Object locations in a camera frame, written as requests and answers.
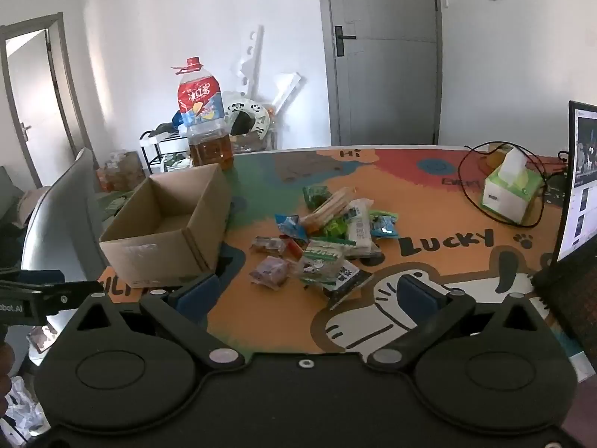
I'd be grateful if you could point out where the black and white snack packet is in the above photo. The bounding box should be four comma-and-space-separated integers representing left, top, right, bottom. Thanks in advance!
322, 261, 374, 302

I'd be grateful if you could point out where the purple snack packet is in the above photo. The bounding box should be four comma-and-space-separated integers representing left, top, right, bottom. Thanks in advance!
249, 256, 291, 287

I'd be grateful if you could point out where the dark green snack packet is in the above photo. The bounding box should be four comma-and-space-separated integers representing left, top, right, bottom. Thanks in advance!
303, 186, 333, 206

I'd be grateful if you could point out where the brown cardboard box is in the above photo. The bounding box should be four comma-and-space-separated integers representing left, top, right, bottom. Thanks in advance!
99, 162, 232, 289

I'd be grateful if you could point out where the white plastic shopping bag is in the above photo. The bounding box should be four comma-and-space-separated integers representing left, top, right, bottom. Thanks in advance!
161, 152, 193, 172

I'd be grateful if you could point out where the green white tissue box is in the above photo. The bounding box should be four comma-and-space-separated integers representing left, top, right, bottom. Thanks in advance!
480, 147, 544, 224

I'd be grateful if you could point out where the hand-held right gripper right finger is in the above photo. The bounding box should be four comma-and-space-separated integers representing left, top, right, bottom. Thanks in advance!
368, 274, 551, 369

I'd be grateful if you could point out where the black door lock handle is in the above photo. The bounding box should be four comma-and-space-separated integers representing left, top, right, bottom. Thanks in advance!
334, 27, 357, 57

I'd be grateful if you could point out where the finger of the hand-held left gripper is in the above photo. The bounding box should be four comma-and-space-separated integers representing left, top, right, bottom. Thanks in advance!
47, 281, 104, 315

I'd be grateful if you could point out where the beige sausage stick pack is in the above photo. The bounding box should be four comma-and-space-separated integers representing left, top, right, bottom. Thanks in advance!
298, 187, 357, 231

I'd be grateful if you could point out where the brown carton of bottles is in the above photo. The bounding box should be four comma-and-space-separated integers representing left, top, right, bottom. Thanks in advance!
96, 149, 145, 192

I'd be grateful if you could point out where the grey chair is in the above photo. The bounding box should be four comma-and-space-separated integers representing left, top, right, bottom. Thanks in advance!
21, 148, 106, 290

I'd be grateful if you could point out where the laptop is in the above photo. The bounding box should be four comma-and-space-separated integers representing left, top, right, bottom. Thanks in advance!
532, 100, 597, 360

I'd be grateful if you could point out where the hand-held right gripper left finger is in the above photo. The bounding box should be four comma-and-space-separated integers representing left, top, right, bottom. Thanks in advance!
70, 273, 246, 369

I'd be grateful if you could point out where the clear snack packet brown filling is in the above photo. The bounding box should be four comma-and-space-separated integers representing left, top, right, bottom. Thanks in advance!
251, 236, 286, 255

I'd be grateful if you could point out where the white and green snack packet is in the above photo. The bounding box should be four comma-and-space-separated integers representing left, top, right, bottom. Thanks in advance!
302, 238, 356, 286

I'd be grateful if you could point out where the large tea bottle red cap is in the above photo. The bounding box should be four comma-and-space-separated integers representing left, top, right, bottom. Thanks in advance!
172, 57, 235, 171

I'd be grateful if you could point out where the grey green sofa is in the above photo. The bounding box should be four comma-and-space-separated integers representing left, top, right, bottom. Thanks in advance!
0, 165, 29, 243

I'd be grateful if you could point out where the green and blue snack packet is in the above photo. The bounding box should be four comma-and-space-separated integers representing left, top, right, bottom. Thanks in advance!
370, 211, 399, 239

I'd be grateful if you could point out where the short white foam piece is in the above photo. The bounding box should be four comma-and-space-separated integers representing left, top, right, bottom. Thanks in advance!
271, 73, 304, 117

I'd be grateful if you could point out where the grey door with black lock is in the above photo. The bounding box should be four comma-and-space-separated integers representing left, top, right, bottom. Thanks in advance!
317, 0, 441, 146

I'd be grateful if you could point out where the black shoe rack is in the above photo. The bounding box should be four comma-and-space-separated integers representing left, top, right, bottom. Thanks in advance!
139, 128, 192, 173

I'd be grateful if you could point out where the crumpled clear plastic bag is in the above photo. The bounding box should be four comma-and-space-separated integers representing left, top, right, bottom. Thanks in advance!
0, 376, 50, 439

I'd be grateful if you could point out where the black cable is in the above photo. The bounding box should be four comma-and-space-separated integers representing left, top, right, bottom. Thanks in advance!
458, 140, 570, 229

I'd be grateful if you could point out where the tall white foam piece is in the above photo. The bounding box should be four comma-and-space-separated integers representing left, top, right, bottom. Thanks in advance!
233, 25, 264, 94

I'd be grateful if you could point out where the brown shipping carton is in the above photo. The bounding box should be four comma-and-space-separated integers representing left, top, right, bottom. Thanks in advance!
231, 133, 276, 155

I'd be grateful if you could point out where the grey door with silver handle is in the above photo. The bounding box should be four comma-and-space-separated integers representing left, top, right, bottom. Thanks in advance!
0, 12, 94, 187

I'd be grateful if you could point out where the beige clothing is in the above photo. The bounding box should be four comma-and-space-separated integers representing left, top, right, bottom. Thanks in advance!
14, 187, 52, 225

